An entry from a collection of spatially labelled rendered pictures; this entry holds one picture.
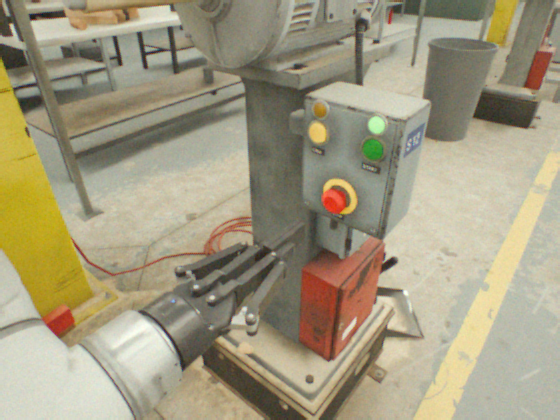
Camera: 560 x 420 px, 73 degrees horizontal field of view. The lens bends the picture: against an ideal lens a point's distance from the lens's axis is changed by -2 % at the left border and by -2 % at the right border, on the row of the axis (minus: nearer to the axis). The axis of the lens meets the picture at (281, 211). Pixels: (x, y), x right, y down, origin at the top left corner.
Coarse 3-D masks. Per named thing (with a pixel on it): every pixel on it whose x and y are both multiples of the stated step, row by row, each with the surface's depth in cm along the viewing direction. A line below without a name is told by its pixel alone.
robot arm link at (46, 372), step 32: (32, 320) 32; (0, 352) 28; (32, 352) 30; (64, 352) 31; (0, 384) 27; (32, 384) 28; (64, 384) 29; (96, 384) 30; (0, 416) 26; (32, 416) 27; (64, 416) 28; (96, 416) 29; (128, 416) 31
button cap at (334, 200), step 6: (324, 192) 59; (330, 192) 58; (336, 192) 58; (342, 192) 59; (324, 198) 59; (330, 198) 58; (336, 198) 58; (342, 198) 57; (324, 204) 59; (330, 204) 59; (336, 204) 58; (342, 204) 58; (330, 210) 59; (336, 210) 59; (342, 210) 59
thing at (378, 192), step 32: (320, 96) 56; (352, 96) 56; (384, 96) 56; (352, 128) 53; (416, 128) 53; (320, 160) 60; (352, 160) 56; (384, 160) 52; (416, 160) 58; (320, 192) 63; (352, 192) 58; (384, 192) 55; (352, 224) 61; (384, 224) 58
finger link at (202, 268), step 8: (232, 248) 48; (240, 248) 48; (208, 256) 47; (216, 256) 47; (224, 256) 47; (232, 256) 48; (192, 264) 46; (200, 264) 46; (208, 264) 46; (216, 264) 47; (224, 264) 48; (176, 272) 45; (184, 272) 45; (192, 272) 45; (200, 272) 46; (208, 272) 47
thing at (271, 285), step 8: (280, 264) 46; (272, 272) 45; (280, 272) 45; (264, 280) 44; (272, 280) 44; (280, 280) 45; (264, 288) 42; (272, 288) 43; (280, 288) 46; (256, 296) 42; (264, 296) 42; (272, 296) 44; (248, 304) 41; (256, 304) 41; (264, 304) 42; (248, 312) 40; (256, 312) 40; (248, 320) 39; (256, 320) 39
